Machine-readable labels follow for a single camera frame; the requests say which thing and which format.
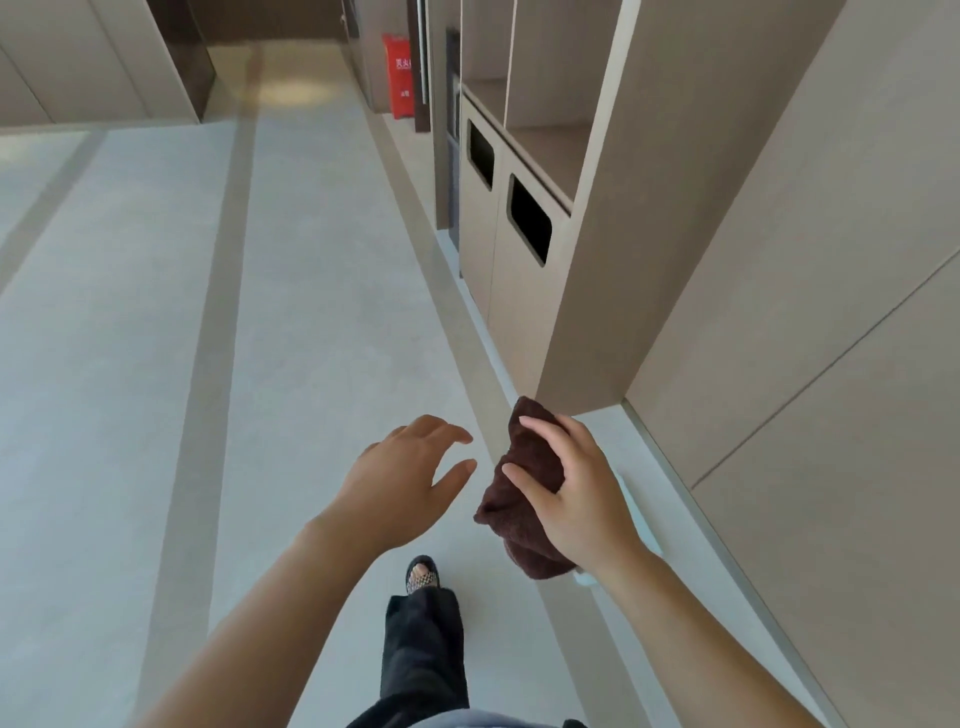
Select person's left hand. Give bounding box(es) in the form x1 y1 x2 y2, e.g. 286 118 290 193
327 414 478 557

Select person's right hand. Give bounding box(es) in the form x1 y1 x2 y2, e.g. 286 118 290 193
501 414 648 577

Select dark brown towel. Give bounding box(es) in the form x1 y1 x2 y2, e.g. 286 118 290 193
474 396 577 581

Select person's right forearm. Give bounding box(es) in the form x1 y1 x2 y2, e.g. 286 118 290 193
596 541 826 728

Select person's left forearm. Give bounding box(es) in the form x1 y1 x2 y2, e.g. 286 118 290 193
137 510 410 728

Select person's black mesh shoe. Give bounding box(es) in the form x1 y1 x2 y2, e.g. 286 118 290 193
405 555 441 595

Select person's black trouser leg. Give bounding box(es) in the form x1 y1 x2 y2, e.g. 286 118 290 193
346 587 470 728

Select beige built-in waste bin cabinet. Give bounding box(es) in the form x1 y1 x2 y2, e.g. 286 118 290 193
457 93 573 399

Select beige open shelf unit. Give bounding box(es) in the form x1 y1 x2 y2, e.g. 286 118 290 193
459 0 642 215

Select red fire extinguisher box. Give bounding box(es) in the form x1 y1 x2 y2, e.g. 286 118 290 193
381 33 416 121

